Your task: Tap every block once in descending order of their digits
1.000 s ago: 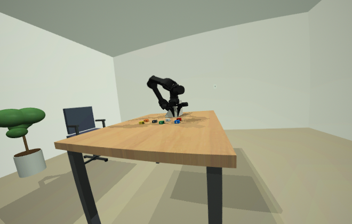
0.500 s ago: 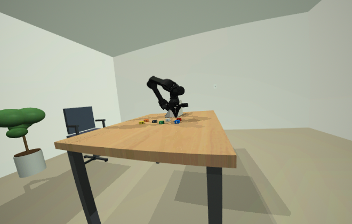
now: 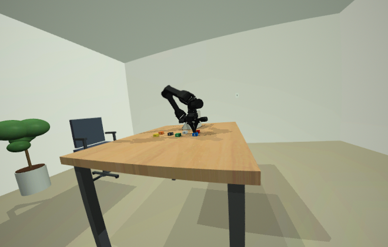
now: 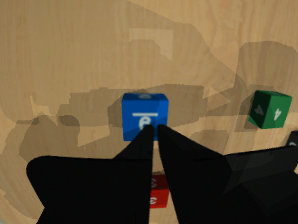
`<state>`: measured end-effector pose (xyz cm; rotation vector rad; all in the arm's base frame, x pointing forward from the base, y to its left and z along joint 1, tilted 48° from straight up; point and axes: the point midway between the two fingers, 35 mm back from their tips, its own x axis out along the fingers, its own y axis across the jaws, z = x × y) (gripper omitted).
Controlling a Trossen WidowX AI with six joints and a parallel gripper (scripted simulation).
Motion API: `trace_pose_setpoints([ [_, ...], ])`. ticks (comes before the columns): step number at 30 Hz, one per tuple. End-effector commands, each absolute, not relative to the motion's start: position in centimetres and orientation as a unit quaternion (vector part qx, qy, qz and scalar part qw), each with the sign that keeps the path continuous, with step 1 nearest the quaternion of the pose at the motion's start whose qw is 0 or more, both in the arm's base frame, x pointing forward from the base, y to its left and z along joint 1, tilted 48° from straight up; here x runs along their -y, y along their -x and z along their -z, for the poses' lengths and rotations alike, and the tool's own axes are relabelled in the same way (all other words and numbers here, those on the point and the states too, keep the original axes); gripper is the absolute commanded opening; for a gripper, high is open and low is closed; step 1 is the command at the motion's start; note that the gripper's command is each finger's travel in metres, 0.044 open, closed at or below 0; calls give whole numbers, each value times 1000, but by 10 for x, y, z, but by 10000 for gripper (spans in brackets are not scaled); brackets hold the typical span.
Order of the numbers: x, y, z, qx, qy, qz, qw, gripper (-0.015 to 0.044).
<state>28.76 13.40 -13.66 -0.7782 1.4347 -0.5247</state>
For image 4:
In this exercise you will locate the green block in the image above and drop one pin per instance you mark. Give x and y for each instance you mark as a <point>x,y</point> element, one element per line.
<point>269,109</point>

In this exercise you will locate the black block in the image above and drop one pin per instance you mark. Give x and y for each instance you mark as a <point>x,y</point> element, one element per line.
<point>293,138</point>

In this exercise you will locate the blue digit block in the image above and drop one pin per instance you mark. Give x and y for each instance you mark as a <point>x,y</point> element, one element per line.
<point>139,109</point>

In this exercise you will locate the red block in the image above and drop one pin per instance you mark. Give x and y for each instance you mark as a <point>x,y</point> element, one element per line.
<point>159,192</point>

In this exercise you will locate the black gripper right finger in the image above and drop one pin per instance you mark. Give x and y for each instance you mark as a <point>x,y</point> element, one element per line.
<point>201,181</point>

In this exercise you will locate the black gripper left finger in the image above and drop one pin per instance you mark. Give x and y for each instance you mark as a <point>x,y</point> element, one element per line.
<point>121,182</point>

